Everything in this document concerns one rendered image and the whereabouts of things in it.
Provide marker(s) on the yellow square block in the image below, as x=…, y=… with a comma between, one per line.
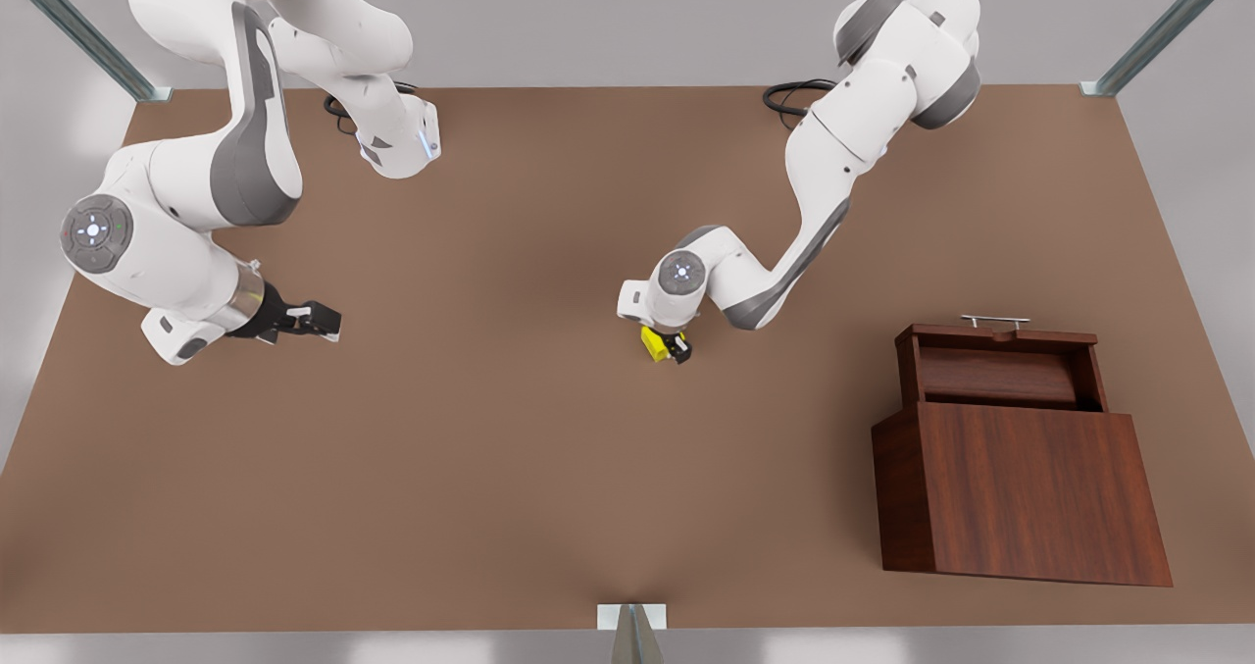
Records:
x=654, y=344

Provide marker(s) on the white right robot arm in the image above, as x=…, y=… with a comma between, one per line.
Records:
x=176, y=193

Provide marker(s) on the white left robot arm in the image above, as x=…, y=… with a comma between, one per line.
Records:
x=843, y=144

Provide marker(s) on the dark wooden cabinet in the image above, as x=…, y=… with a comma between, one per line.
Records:
x=1020, y=492

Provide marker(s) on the silver frame post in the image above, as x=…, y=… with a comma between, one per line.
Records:
x=1167, y=26
x=632, y=633
x=78, y=26

